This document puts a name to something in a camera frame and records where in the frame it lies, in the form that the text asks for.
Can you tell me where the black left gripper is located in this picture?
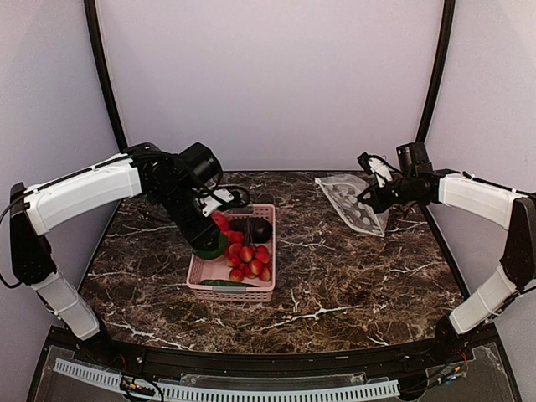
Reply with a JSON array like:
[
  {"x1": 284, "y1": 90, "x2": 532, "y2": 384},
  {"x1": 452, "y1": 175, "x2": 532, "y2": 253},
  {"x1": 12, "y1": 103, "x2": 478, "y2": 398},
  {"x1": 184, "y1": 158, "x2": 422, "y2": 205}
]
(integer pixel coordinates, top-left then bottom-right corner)
[{"x1": 155, "y1": 182, "x2": 222, "y2": 250}]

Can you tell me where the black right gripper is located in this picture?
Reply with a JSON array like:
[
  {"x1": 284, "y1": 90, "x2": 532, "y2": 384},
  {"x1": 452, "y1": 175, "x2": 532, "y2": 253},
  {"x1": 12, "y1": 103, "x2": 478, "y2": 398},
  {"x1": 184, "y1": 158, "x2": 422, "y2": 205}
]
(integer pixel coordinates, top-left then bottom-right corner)
[{"x1": 358, "y1": 175, "x2": 422, "y2": 213}]

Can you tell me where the red tomato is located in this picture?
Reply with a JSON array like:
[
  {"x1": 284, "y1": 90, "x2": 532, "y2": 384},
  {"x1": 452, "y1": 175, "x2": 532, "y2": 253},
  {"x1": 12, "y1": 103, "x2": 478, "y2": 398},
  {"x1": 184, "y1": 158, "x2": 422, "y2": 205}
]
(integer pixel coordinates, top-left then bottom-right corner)
[{"x1": 211, "y1": 211, "x2": 229, "y2": 232}]

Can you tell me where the green avocado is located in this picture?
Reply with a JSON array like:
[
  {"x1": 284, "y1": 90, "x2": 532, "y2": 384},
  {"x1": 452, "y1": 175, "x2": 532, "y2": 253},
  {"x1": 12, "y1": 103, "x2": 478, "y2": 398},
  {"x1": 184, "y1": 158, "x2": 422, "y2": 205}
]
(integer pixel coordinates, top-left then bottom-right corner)
[{"x1": 193, "y1": 233, "x2": 229, "y2": 260}]

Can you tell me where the clear zip top bag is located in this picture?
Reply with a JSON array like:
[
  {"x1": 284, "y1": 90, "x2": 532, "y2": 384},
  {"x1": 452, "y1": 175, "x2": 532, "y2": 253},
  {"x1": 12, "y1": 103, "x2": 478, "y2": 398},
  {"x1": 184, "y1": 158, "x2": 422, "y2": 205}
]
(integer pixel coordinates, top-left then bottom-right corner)
[{"x1": 315, "y1": 174, "x2": 389, "y2": 237}]

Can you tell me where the dark purple eggplant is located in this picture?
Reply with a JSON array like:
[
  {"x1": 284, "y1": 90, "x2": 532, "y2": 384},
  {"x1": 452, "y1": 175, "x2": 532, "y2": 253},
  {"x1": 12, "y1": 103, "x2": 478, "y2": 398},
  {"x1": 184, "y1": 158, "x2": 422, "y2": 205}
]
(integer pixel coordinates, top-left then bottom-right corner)
[{"x1": 229, "y1": 217, "x2": 274, "y2": 243}]

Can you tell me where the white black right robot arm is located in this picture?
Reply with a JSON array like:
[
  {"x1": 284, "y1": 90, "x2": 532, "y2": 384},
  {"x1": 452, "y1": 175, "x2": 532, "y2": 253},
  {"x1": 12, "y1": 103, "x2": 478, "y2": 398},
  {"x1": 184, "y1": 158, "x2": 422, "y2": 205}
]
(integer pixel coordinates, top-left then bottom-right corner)
[{"x1": 357, "y1": 142, "x2": 535, "y2": 363}]

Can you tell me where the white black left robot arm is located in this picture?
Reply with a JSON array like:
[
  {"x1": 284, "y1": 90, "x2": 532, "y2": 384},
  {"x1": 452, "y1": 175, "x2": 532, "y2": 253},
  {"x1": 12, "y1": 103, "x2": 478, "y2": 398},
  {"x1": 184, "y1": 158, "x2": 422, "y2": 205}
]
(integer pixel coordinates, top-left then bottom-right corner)
[{"x1": 2, "y1": 142, "x2": 234, "y2": 365}]

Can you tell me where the pink perforated plastic basket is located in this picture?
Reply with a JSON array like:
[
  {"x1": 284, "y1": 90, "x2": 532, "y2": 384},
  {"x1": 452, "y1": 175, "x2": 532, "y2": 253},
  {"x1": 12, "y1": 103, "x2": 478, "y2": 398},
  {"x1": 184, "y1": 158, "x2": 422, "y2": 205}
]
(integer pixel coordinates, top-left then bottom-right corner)
[{"x1": 186, "y1": 204, "x2": 276, "y2": 302}]

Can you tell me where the green cucumber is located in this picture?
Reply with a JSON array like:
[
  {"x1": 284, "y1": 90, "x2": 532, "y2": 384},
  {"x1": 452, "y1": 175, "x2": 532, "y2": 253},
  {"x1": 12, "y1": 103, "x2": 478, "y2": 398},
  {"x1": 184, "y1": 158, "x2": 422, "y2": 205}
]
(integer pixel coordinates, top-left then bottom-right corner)
[{"x1": 200, "y1": 280, "x2": 256, "y2": 287}]

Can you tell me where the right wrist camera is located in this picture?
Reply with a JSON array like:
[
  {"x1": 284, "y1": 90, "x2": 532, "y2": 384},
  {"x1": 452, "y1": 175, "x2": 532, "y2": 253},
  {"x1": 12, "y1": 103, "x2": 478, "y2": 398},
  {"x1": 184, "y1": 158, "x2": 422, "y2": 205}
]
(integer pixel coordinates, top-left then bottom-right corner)
[{"x1": 357, "y1": 152, "x2": 393, "y2": 188}]

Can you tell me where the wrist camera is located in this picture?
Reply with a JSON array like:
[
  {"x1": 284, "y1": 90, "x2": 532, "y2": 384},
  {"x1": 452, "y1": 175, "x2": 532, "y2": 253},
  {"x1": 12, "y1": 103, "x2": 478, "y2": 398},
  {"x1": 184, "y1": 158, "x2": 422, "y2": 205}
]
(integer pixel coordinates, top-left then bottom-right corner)
[
  {"x1": 199, "y1": 186, "x2": 250, "y2": 217},
  {"x1": 357, "y1": 152, "x2": 393, "y2": 188}
]

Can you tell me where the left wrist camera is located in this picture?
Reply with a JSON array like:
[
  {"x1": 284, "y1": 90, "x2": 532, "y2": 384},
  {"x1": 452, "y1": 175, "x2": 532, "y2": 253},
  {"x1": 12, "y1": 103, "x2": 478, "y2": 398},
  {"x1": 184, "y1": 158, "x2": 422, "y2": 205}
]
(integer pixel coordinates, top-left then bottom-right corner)
[{"x1": 199, "y1": 186, "x2": 250, "y2": 217}]

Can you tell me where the black front rail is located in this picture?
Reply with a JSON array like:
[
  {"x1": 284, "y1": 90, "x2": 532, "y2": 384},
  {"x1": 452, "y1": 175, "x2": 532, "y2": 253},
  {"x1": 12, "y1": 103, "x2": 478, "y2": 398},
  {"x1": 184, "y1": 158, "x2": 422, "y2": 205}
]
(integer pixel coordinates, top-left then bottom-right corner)
[{"x1": 41, "y1": 326, "x2": 499, "y2": 389}]

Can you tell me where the white slotted cable duct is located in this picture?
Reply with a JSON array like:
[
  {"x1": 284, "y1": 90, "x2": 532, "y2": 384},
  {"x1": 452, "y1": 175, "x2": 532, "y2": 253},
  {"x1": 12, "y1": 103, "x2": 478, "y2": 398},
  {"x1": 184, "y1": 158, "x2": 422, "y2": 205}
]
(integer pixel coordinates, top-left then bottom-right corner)
[{"x1": 53, "y1": 358, "x2": 400, "y2": 401}]

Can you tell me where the black right corner post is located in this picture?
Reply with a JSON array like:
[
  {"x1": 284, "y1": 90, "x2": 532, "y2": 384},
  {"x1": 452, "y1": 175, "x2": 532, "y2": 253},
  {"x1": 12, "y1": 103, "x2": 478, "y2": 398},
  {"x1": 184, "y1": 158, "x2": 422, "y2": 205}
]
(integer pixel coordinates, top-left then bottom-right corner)
[{"x1": 415, "y1": 0, "x2": 456, "y2": 142}]

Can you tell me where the black corner post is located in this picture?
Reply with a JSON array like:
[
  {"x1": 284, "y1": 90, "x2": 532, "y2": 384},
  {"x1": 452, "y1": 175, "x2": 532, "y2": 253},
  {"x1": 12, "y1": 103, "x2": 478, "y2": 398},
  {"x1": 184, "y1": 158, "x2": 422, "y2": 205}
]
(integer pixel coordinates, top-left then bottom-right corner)
[
  {"x1": 83, "y1": 0, "x2": 128, "y2": 151},
  {"x1": 415, "y1": 0, "x2": 456, "y2": 142}
]

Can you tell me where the black left corner post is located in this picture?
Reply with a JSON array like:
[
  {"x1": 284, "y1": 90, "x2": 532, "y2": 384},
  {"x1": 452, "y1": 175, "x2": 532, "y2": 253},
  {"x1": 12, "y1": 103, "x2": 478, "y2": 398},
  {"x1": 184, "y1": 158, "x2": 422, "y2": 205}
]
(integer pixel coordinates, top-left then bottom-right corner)
[{"x1": 83, "y1": 0, "x2": 128, "y2": 151}]

